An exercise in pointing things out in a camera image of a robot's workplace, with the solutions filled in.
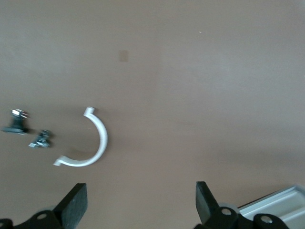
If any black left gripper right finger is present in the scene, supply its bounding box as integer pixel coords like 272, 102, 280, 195
195, 181, 239, 229

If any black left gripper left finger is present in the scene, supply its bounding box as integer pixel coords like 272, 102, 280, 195
14, 183, 88, 229

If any white plastic drawer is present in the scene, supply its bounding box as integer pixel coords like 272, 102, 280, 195
240, 189, 305, 215
274, 207, 305, 229

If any white drawer cabinet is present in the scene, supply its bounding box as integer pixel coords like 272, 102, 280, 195
238, 185, 305, 229

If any chrome metal fitting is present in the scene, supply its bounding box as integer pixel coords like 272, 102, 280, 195
28, 129, 53, 150

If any white semicircular clamp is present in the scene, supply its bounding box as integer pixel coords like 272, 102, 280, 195
52, 106, 108, 167

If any black push switch component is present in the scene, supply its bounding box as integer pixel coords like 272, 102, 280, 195
1, 108, 31, 135

